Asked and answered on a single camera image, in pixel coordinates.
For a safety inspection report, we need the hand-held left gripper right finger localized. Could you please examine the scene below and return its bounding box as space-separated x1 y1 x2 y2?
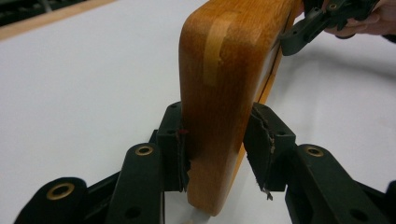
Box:
242 102 390 224

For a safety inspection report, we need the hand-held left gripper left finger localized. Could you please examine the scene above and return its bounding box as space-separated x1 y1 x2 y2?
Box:
105 101 191 224

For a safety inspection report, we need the white table mat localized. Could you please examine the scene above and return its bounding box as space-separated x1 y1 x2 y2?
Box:
0 0 396 224

